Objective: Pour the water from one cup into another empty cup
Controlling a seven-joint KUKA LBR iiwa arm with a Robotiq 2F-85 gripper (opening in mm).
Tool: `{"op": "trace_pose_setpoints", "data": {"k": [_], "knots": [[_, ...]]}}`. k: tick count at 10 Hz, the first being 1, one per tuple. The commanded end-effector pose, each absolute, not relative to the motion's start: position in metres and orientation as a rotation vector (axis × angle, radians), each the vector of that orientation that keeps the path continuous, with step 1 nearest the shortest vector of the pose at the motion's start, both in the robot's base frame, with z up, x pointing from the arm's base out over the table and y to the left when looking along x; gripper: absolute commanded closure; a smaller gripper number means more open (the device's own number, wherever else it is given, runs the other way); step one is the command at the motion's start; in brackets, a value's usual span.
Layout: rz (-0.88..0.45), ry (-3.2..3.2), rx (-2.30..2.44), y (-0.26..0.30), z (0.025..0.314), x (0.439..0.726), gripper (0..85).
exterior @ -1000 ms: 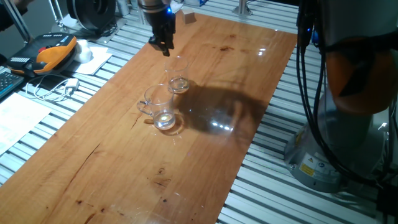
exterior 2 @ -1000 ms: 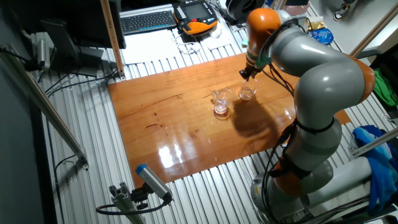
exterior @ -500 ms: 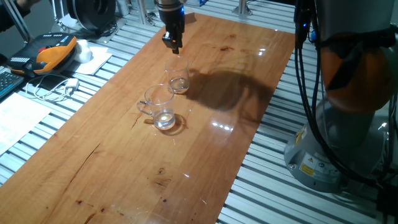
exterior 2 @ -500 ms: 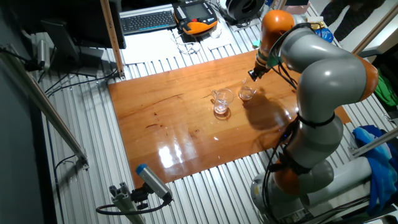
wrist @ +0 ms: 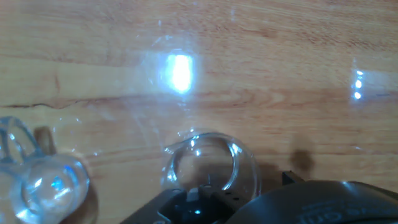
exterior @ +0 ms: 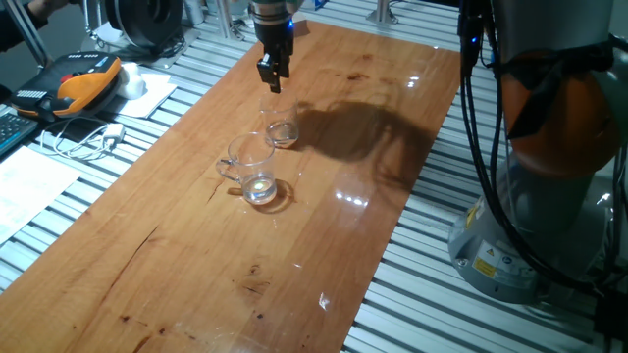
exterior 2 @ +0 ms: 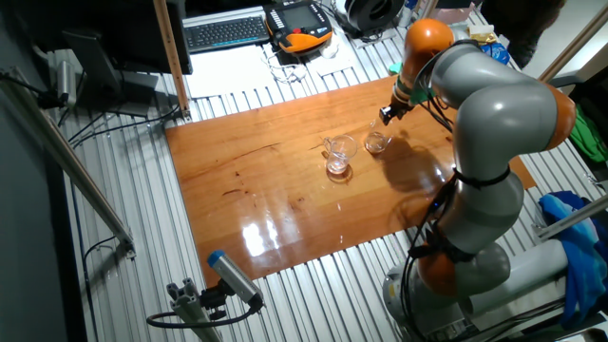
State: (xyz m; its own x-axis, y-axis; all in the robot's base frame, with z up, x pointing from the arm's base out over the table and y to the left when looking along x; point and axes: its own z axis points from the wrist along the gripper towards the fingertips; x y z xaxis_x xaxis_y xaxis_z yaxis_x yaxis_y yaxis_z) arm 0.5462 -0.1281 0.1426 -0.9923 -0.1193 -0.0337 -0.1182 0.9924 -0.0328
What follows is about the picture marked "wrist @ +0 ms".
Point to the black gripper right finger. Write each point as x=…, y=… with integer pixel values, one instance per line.
x=290, y=179

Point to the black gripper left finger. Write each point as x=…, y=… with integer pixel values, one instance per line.
x=183, y=208

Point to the clear glass cup with spout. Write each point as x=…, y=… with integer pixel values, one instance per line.
x=214, y=155

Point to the glossy wooden board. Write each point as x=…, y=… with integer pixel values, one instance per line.
x=217, y=46

